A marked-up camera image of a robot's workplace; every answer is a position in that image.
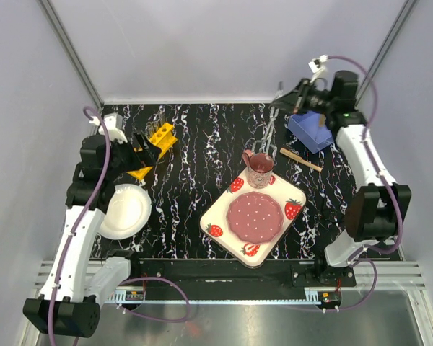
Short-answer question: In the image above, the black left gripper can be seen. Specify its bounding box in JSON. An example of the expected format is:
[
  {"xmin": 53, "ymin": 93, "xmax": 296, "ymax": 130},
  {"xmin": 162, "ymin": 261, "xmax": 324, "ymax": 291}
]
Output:
[{"xmin": 105, "ymin": 130, "xmax": 161, "ymax": 179}]

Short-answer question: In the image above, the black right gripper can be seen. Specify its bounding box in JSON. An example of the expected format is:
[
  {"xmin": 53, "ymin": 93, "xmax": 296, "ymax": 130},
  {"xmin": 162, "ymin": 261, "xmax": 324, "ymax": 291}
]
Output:
[{"xmin": 270, "ymin": 79, "xmax": 335, "ymax": 117}]

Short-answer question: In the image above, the clear glass test tube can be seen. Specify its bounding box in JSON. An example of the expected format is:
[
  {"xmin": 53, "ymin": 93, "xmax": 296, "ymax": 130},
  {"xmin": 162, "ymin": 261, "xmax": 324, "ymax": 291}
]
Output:
[
  {"xmin": 158, "ymin": 110, "xmax": 166, "ymax": 126},
  {"xmin": 146, "ymin": 122, "xmax": 159, "ymax": 138}
]

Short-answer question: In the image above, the wooden test tube clamp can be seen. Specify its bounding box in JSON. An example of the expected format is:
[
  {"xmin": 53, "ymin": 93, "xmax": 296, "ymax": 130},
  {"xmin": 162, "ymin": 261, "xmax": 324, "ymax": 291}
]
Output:
[{"xmin": 280, "ymin": 148, "xmax": 323, "ymax": 172}]

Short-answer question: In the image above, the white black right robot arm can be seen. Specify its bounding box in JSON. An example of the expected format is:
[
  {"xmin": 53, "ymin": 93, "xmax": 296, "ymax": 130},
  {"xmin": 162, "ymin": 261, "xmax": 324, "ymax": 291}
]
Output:
[{"xmin": 271, "ymin": 70, "xmax": 411, "ymax": 286}]

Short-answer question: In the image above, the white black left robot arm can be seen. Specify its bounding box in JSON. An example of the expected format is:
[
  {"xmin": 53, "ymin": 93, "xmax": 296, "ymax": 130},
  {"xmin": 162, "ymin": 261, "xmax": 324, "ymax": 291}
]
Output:
[{"xmin": 22, "ymin": 133, "xmax": 161, "ymax": 338}]

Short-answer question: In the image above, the yellow test tube rack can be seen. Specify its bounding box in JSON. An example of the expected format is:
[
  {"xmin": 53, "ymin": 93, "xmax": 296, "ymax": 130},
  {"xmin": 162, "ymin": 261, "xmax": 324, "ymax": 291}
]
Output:
[{"xmin": 128, "ymin": 122, "xmax": 178, "ymax": 180}]

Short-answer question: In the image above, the blue plastic box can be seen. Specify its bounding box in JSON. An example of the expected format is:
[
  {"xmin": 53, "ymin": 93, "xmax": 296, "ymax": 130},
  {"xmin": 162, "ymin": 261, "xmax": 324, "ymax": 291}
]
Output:
[{"xmin": 287, "ymin": 111, "xmax": 334, "ymax": 154}]

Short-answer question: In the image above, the white round dish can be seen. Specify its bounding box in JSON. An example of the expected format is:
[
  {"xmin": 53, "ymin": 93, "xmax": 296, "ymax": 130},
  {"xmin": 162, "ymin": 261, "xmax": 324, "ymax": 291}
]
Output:
[{"xmin": 98, "ymin": 184, "xmax": 152, "ymax": 240}]

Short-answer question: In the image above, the pink patterned mug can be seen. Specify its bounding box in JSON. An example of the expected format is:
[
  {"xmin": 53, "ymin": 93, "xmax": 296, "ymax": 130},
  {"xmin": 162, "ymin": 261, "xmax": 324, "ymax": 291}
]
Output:
[{"xmin": 242, "ymin": 149, "xmax": 274, "ymax": 189}]

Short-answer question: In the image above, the pink polka dot plate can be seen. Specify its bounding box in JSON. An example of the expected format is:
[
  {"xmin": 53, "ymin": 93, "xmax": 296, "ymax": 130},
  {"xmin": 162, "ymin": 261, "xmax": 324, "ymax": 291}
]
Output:
[{"xmin": 227, "ymin": 192, "xmax": 284, "ymax": 244}]

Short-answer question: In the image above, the strawberry print white tray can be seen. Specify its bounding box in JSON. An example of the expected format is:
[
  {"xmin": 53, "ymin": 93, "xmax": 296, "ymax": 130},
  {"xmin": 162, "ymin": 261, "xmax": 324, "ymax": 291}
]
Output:
[{"xmin": 199, "ymin": 170, "xmax": 307, "ymax": 268}]

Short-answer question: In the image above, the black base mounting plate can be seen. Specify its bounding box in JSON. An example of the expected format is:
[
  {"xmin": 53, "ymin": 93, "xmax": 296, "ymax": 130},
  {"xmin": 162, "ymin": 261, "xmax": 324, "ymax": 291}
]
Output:
[{"xmin": 131, "ymin": 259, "xmax": 356, "ymax": 301}]

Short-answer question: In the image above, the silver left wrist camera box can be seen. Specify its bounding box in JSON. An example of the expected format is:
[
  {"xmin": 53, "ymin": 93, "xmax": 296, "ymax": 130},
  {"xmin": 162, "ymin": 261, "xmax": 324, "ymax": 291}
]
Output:
[{"xmin": 103, "ymin": 112, "xmax": 127, "ymax": 143}]

